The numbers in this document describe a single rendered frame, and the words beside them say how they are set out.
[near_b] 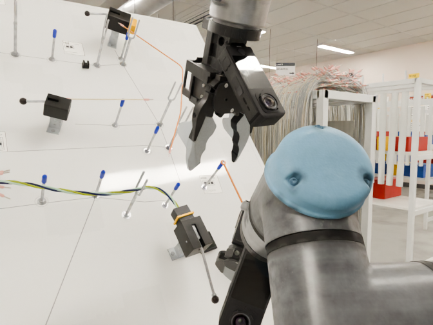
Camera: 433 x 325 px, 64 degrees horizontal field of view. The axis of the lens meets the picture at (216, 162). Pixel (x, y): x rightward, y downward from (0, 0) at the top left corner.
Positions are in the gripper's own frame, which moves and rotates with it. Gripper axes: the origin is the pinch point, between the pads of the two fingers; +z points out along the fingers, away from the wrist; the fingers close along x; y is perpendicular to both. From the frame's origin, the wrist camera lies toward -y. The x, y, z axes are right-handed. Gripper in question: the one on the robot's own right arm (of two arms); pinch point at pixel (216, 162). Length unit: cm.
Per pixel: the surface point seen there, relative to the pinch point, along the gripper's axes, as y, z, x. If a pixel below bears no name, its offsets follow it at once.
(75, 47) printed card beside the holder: 58, -2, 4
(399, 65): 371, 88, -835
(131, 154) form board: 26.7, 12.9, 1.2
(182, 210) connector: 6.3, 13.9, 0.1
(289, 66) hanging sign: 516, 139, -622
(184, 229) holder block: 2.1, 14.6, 2.1
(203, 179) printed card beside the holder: 17.8, 17.0, -13.2
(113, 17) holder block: 56, -10, -5
